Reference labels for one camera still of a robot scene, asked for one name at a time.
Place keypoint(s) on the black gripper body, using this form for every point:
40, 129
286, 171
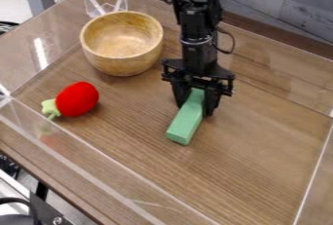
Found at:
197, 68

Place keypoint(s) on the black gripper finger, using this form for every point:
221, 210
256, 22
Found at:
211, 101
181, 91

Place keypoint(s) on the green rectangular stick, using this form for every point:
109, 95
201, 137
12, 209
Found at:
187, 119

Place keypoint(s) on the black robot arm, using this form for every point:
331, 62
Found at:
198, 17

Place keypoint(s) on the brown wooden bowl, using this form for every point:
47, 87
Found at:
122, 42

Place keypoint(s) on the clear acrylic tray walls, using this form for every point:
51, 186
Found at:
257, 167

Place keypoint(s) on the red plush strawberry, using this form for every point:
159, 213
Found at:
75, 100

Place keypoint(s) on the black table leg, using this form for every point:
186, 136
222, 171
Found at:
42, 191

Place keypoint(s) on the black metal bracket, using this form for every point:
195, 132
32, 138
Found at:
47, 214

